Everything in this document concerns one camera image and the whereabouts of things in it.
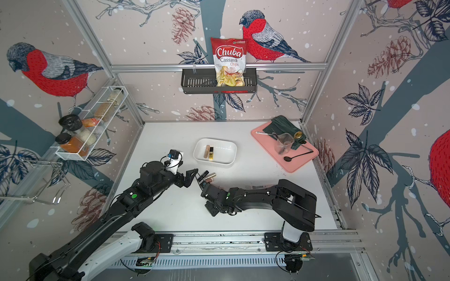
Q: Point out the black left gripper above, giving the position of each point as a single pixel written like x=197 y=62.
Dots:
x=181 y=181

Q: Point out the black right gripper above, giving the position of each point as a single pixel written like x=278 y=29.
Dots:
x=210 y=211

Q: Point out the beige lipstick tube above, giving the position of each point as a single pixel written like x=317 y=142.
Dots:
x=207 y=150

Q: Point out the white plastic storage box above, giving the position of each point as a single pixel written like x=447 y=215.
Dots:
x=225 y=152

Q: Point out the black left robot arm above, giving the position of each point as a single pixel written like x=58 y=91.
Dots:
x=84 y=257

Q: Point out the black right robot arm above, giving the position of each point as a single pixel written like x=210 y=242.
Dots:
x=294 y=204

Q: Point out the tan cap lip gloss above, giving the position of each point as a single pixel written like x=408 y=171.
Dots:
x=212 y=175

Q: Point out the black spoon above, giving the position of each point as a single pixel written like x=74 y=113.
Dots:
x=289 y=159

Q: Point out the pink rectangular tray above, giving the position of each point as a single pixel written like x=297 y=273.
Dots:
x=268 y=144

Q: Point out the clear plastic cup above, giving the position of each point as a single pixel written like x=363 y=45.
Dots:
x=284 y=143

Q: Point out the dark green folded cloth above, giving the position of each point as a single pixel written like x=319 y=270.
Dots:
x=280 y=125

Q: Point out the gold spoon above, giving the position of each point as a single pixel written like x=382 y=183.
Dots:
x=299 y=135

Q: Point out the orange spice jar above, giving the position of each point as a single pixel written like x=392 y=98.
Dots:
x=71 y=144

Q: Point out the black lid spice jar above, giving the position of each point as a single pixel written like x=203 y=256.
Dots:
x=73 y=124

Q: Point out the red cassava chips bag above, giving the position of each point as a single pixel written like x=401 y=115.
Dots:
x=229 y=57

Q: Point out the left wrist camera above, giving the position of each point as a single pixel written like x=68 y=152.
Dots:
x=174 y=159

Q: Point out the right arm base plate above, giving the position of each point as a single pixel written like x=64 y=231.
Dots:
x=274 y=242

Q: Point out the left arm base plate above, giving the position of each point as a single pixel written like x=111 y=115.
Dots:
x=157 y=243

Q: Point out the white handle utensil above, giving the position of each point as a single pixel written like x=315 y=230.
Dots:
x=269 y=134

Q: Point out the white wire spice rack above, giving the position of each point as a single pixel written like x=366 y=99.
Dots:
x=97 y=118

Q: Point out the metal wire hook rack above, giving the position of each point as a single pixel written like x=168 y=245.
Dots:
x=35 y=181

